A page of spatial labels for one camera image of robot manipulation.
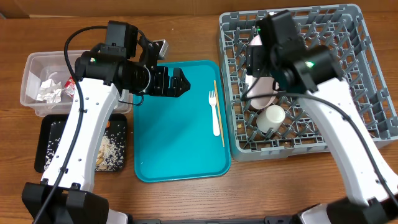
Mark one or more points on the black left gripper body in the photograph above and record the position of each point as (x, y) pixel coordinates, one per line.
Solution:
(158, 84)

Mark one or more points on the white napkin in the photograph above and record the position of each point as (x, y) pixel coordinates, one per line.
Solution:
(124, 97)

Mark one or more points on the pink plate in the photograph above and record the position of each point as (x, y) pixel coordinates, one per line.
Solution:
(261, 86)

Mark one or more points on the red snack wrapper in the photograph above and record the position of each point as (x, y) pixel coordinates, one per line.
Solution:
(69, 87)

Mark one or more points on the white paper cup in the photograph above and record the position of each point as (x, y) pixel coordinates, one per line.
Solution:
(271, 118)

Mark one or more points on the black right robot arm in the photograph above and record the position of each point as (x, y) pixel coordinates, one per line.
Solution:
(314, 77)

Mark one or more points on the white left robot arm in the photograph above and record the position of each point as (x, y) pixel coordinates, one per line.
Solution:
(126, 60)

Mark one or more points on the grey dishwasher rack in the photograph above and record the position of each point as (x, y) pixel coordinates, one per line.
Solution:
(343, 30)

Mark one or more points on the wooden chopstick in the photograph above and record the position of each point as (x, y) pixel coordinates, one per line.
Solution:
(219, 113)

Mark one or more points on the teal plastic tray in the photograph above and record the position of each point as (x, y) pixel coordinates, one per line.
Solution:
(173, 137)

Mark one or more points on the pink plastic fork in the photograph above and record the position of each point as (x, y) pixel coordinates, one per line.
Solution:
(215, 123)

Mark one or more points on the black tray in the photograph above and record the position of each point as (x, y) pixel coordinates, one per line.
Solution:
(44, 136)

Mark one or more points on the spilled rice pile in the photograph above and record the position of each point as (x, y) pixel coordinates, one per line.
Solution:
(111, 154)

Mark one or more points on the small crumpled paper ball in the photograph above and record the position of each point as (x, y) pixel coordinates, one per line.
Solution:
(50, 92)

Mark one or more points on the clear plastic bin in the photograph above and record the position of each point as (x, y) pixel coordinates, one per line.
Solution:
(41, 66)

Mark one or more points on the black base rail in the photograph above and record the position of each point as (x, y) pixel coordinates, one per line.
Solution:
(217, 221)

